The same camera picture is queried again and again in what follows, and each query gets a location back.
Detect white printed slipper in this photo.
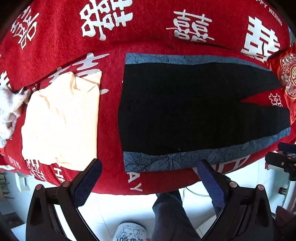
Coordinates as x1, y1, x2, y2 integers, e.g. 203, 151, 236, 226
113, 222, 148, 241

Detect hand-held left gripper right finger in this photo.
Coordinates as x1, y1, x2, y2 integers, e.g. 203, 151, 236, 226
196, 159, 277, 241

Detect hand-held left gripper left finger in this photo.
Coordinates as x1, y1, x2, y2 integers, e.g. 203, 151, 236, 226
25, 158, 103, 241

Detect white cable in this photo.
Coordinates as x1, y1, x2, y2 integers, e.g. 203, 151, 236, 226
183, 185, 208, 198

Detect cream folded cloth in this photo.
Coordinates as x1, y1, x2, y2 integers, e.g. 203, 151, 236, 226
21, 71, 103, 169

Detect red embroidered pillow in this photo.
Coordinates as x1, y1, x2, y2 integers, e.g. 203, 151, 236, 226
265, 42, 296, 107

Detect dark red cloth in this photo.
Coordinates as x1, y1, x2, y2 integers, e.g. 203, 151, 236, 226
275, 205, 296, 233

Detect red printed blanket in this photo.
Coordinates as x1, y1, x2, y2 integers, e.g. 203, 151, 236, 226
0, 0, 296, 195

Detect black pants with blue trim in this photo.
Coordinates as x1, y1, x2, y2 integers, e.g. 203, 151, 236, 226
117, 53, 291, 173

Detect white fluffy cloth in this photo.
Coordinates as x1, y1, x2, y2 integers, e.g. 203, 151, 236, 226
0, 83, 31, 149

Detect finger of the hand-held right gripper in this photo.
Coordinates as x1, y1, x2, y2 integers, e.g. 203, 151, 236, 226
277, 142, 296, 153
265, 152, 296, 181

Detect person's leg in grey trousers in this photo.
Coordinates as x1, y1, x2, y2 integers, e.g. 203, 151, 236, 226
151, 189, 222, 241

